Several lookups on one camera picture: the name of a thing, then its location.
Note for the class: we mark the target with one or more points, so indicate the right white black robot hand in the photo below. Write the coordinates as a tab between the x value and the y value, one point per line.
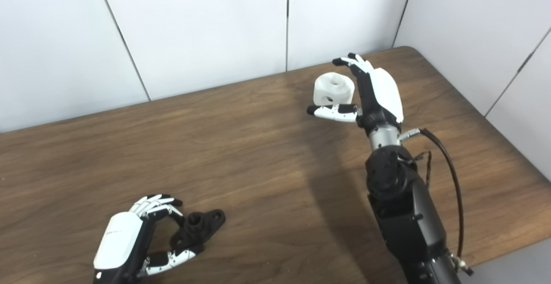
385	92

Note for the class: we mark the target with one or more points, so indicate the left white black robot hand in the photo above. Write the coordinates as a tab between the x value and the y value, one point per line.
118	241

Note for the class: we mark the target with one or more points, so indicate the round white piece with holes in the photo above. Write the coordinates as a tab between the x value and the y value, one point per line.
338	88

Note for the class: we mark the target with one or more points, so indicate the black flanged holder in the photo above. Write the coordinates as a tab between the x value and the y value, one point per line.
206	223

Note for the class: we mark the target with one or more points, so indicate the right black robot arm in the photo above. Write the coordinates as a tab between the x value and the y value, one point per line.
409	215

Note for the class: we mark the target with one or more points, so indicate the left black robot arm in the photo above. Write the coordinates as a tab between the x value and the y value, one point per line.
107	280

